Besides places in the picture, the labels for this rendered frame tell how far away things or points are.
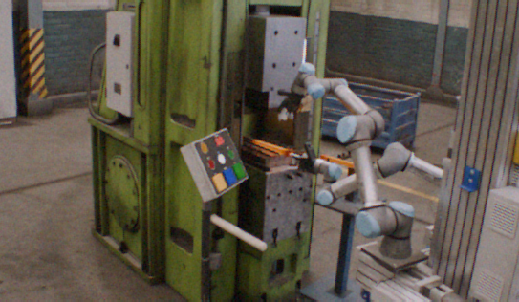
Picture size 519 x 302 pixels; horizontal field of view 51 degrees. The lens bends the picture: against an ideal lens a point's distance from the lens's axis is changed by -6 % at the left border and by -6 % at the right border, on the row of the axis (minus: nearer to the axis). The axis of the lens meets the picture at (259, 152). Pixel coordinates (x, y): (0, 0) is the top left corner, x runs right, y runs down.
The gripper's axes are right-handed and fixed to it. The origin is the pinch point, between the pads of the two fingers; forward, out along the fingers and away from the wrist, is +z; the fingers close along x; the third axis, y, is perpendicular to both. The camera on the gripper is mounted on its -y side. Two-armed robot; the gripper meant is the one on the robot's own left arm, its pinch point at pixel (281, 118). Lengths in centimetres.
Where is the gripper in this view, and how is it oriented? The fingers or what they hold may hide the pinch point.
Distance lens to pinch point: 304.5
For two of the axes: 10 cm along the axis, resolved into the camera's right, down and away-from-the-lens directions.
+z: -3.3, 7.3, 5.9
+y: 5.5, 6.6, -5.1
